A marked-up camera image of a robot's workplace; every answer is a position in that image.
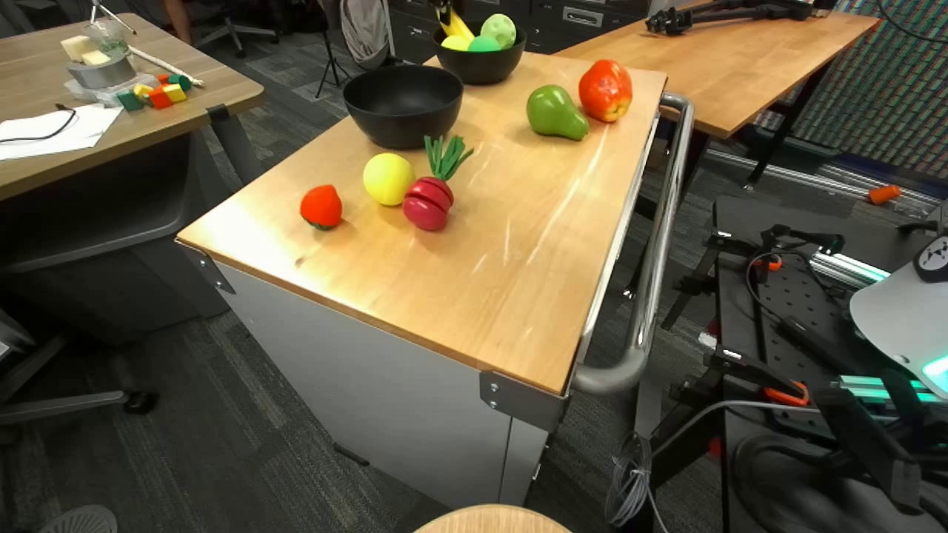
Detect red toy radish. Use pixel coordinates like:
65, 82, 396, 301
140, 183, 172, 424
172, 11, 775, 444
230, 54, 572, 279
402, 136, 471, 230

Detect yellow toy lemon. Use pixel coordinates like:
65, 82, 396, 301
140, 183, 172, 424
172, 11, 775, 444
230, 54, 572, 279
360, 152, 415, 208

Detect red toy strawberry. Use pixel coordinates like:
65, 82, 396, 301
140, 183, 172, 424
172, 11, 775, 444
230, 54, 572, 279
298, 183, 344, 230

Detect green toy pear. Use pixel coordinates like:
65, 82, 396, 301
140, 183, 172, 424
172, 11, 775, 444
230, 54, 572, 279
526, 85, 588, 142

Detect green toy ball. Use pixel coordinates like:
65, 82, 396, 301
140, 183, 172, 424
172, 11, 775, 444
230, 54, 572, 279
467, 36, 499, 54

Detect yellow toy banana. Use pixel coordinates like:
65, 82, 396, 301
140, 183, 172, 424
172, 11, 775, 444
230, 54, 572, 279
437, 10, 473, 50

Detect light green toy cabbage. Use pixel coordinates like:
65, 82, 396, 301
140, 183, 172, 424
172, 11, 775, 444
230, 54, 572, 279
480, 11, 519, 47

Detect toy blocks pile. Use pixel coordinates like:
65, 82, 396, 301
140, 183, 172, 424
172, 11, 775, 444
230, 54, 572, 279
116, 73, 191, 112

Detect white cart cabinet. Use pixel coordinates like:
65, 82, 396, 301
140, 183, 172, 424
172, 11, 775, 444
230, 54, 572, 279
200, 257, 562, 507

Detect black bowl left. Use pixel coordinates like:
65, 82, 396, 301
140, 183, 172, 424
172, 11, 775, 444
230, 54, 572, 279
344, 65, 461, 152

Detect black bowl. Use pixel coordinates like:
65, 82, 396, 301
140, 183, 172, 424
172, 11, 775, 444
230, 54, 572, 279
344, 65, 461, 152
437, 38, 525, 85

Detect black bowl right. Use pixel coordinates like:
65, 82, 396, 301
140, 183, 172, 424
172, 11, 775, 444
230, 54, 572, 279
437, 38, 525, 85

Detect round wooden stool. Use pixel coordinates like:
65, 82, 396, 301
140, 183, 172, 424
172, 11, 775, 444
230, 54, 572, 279
415, 503, 568, 533

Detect wooden office table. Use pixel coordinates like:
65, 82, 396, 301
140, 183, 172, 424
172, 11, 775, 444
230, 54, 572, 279
0, 11, 264, 199

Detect orange clamp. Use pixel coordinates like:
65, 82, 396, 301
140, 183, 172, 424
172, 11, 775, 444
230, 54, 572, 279
865, 183, 899, 208

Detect white paper sheets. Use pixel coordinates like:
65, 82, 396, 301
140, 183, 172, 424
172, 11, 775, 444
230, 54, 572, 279
0, 103, 120, 159

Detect metal cart handle bar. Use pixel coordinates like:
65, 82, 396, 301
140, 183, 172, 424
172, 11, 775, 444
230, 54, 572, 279
575, 96, 692, 393

